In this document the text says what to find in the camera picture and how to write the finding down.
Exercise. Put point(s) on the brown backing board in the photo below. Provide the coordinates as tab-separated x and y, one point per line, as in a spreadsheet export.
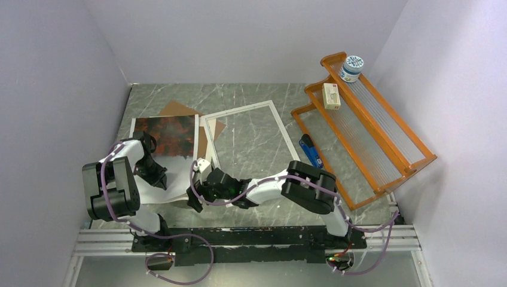
174	108

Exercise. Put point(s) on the white picture frame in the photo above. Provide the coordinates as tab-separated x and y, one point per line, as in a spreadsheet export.
254	143

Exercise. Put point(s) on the blue white round jar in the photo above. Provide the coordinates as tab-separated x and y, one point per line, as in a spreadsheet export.
351	69

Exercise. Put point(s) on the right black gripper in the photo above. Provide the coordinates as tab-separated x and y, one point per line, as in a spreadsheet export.
200	189

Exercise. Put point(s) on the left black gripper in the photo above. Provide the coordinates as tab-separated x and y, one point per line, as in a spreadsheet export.
159	180

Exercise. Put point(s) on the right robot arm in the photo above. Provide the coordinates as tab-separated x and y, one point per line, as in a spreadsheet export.
311	188

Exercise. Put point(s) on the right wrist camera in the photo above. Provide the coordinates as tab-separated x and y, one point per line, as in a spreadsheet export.
203	166

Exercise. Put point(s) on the orange wooden shelf rack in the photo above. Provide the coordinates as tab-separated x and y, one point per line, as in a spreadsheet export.
381	144

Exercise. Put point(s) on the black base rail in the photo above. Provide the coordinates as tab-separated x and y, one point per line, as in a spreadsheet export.
191	246

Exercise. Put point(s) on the small cream box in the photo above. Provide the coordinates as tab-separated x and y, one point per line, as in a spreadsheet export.
331	96

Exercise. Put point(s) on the red and white photo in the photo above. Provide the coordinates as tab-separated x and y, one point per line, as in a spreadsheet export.
160	128

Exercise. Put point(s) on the blue stapler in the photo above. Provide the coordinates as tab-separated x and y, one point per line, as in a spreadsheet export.
309	148

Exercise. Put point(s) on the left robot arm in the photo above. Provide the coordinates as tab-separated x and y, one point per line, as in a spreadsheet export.
119	186

